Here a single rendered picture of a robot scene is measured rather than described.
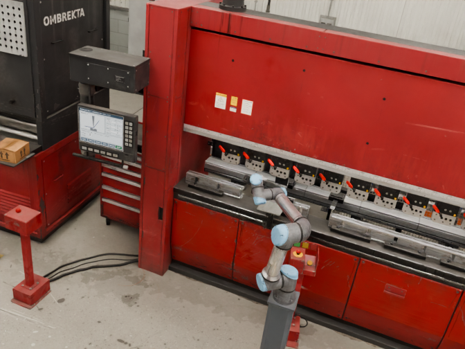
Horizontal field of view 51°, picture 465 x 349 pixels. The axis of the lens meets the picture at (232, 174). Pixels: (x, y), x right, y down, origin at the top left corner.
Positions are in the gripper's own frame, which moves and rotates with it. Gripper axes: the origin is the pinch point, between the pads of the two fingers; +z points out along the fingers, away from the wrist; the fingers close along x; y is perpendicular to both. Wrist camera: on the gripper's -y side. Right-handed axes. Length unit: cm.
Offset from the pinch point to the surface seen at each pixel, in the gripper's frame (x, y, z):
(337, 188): 25, 52, 30
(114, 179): -38, -137, 103
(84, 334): -152, -77, 33
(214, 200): -19, -32, 51
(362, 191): 29, 69, 24
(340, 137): 55, 39, 6
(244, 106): 51, -33, 12
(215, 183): -6, -38, 57
